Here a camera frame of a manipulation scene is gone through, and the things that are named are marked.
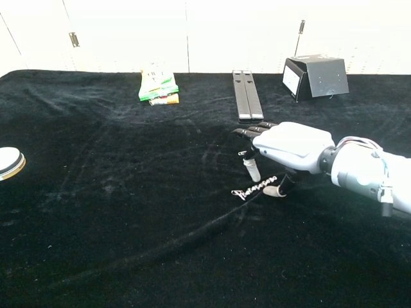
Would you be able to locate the yellow snack packet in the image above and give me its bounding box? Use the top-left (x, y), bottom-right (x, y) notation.
top-left (148, 92), bottom-right (180, 106)

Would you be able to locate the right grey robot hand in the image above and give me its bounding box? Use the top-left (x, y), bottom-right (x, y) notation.
top-left (231, 121), bottom-right (335, 198)

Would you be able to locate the green orange snack packet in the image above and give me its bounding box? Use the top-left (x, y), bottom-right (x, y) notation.
top-left (138, 67), bottom-right (179, 102)

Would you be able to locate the paperclip chain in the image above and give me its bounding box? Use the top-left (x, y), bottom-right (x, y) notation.
top-left (240, 175), bottom-right (278, 197)

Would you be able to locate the black folded two-bar stand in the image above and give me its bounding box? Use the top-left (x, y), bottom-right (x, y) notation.
top-left (232, 69), bottom-right (265, 124)

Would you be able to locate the white round lid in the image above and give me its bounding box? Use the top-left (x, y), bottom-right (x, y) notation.
top-left (0, 146), bottom-right (26, 182)

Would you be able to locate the black cardboard box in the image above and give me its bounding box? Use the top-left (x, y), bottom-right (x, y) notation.
top-left (281, 54), bottom-right (350, 103)

